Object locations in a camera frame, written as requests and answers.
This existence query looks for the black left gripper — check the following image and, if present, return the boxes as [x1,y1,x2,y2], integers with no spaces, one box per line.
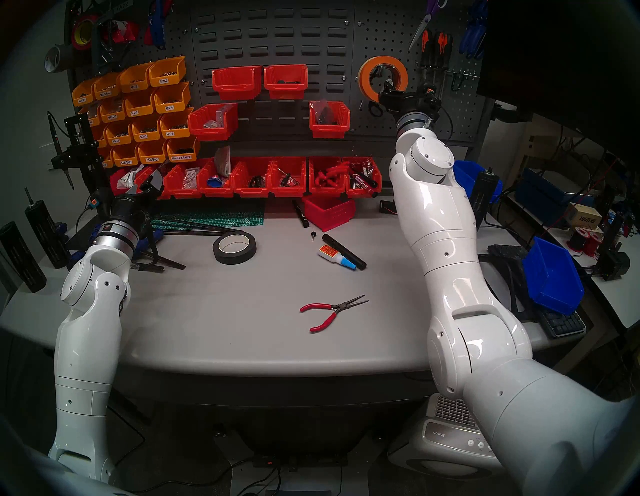
[114,170,164,228]

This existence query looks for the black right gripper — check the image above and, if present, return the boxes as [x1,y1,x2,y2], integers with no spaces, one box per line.
[378,82,442,121]

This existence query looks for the orange tape roll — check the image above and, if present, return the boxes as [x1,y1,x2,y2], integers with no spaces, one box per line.
[357,56,409,103]

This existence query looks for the black tape roll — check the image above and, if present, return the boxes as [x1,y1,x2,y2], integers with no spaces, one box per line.
[212,231,257,265]

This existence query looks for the red tape roll yellow core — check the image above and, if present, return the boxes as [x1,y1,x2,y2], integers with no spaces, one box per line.
[71,14,101,51]

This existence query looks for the red shelf bin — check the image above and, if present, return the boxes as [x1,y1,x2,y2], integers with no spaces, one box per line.
[197,159,238,197]
[270,157,308,197]
[109,167,146,197]
[231,157,275,197]
[308,157,351,196]
[347,157,383,198]
[162,162,203,198]

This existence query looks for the green cutting mat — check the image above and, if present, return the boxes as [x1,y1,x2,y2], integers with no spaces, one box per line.
[150,197,265,230]

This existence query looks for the black soldering iron pen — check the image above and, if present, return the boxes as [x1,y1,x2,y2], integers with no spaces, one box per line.
[46,111,75,190]

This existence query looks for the black cylinder with rod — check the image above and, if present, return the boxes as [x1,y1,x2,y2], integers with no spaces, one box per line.
[24,187,71,269]

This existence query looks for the blue plastic bin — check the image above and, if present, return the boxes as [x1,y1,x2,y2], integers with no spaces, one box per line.
[452,160,503,201]
[522,237,586,316]

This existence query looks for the loose red plastic bin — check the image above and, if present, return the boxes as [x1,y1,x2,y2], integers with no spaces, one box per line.
[302,195,357,232]

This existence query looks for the black ribbed cylinder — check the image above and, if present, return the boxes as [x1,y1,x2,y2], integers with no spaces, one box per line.
[0,221,47,293]

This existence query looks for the tall black bottle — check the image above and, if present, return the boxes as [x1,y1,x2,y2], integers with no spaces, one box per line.
[470,168,502,231]

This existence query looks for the red and black hanging clamp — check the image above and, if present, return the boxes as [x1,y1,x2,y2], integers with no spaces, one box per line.
[95,5,141,66]

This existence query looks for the blue and red hanging tool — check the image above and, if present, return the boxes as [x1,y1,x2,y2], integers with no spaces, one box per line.
[145,0,173,50]

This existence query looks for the thick black marker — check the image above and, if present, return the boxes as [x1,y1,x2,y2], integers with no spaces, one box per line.
[322,233,367,271]

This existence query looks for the black monitor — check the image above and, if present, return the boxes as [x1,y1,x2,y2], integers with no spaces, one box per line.
[477,0,640,156]

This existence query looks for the glue bottle with blue cap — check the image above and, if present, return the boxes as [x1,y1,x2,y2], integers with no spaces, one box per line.
[318,245,358,272]

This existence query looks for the dark blue crate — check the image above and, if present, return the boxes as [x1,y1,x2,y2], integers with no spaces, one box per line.
[515,170,571,221]

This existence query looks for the small cardboard box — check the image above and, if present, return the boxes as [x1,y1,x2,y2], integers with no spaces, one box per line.
[565,202,603,230]

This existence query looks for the black desk device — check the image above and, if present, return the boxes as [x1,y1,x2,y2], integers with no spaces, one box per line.
[595,250,631,281]

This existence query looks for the black keyboard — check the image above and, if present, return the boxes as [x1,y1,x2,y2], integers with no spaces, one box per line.
[537,307,587,338]

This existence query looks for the black power strip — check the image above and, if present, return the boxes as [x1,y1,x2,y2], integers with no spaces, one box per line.
[252,452,348,471]

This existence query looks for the white air purifier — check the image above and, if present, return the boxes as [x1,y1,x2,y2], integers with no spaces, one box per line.
[387,392,501,476]

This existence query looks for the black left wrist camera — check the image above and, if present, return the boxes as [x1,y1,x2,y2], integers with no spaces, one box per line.
[87,187,115,212]

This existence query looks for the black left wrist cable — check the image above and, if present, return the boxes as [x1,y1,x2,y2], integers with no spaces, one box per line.
[145,210,161,263]

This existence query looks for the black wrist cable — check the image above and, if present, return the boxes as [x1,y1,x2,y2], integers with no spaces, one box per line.
[434,104,454,142]
[145,210,161,263]

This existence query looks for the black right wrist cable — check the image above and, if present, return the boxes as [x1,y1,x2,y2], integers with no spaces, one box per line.
[434,104,454,142]

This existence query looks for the red wall bin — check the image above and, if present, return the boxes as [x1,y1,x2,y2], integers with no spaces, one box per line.
[264,64,309,101]
[188,103,240,142]
[309,101,352,139]
[212,66,263,101]

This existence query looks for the purple-handled scissors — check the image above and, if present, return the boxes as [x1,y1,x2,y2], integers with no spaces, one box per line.
[407,0,448,51]

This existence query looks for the blue-handled hanging pliers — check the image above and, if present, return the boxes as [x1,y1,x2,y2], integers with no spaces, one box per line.
[470,0,490,58]
[459,20,478,56]

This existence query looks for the red cable bundle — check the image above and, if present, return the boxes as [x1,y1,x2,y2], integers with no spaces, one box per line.
[315,165,351,188]

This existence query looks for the grey pegboard wall panel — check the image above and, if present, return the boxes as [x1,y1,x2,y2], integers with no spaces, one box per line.
[65,0,493,148]

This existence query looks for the grey duct tape roll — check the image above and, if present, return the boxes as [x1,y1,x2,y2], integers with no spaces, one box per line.
[44,44,76,73]

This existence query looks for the black frame stand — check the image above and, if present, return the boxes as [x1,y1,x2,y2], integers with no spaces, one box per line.
[479,244,541,321]

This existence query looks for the red-handled needle-nose pliers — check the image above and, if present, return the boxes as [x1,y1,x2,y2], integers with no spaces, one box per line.
[300,294,370,334]

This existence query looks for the red wire spool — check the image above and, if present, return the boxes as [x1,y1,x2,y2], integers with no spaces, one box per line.
[570,226,598,253]

